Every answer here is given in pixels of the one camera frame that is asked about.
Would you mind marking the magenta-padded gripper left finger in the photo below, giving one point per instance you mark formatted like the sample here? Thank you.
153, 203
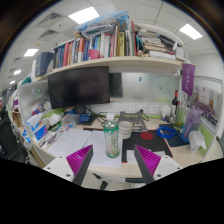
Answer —
78, 160

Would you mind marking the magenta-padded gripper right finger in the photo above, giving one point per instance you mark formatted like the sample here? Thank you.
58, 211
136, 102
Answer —
150, 161

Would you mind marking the green-labelled clear drink bottle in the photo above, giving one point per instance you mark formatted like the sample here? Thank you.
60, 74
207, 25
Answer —
111, 140

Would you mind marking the purple translucent water bottle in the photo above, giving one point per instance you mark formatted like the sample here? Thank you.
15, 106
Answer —
191, 125

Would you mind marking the black desk mat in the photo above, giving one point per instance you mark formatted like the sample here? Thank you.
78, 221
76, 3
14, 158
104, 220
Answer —
146, 146

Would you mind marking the handwritten paper sheet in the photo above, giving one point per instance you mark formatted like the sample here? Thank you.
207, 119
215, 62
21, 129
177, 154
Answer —
68, 142

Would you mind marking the plain white paper sheet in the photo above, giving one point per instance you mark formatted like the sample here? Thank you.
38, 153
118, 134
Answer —
100, 150

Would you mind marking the flat round red coaster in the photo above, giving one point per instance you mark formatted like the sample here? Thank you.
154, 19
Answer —
146, 136

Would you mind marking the white patterned cup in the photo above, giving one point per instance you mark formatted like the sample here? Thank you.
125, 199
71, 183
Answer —
125, 130

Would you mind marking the clear plastic box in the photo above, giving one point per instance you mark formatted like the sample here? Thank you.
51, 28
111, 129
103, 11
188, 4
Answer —
70, 120

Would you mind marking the grey metal laptop stand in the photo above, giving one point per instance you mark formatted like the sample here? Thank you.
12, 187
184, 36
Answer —
137, 122

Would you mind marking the small blue device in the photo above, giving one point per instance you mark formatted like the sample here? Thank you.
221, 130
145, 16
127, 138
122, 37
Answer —
85, 118

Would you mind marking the crumpled white tissue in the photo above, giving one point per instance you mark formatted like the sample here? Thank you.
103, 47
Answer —
196, 140

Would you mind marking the blue white tissue pack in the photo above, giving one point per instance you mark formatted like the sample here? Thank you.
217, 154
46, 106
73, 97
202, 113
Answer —
37, 128

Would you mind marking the dark wine bottle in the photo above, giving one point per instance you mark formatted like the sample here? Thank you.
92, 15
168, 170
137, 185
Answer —
175, 101

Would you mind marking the black office chair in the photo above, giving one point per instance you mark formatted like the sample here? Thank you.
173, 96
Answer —
8, 138

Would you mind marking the black computer monitor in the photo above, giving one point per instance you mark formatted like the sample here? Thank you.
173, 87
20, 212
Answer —
78, 86

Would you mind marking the photo board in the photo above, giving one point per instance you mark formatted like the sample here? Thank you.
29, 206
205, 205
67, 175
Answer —
207, 103

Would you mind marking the purple hanging banner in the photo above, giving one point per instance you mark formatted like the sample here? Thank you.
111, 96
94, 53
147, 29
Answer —
188, 78

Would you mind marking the white wall socket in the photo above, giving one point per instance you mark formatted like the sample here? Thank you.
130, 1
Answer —
143, 108
130, 108
154, 108

